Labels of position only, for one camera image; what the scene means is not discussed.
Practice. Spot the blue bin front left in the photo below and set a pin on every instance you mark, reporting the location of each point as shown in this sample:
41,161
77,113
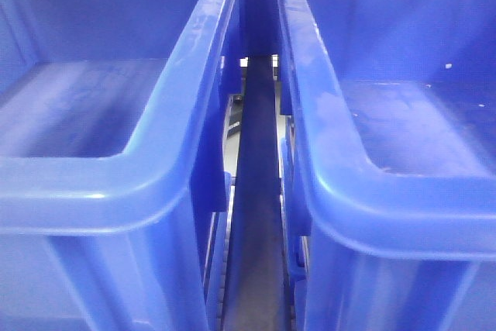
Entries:
112,115

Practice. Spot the blue bin front right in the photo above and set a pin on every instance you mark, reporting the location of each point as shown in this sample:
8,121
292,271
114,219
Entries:
389,163

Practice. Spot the blue bin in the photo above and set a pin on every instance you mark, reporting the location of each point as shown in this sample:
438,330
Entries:
389,163
112,115

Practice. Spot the steel shelf divider rail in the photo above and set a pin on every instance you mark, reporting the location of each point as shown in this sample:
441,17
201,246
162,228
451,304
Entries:
255,294

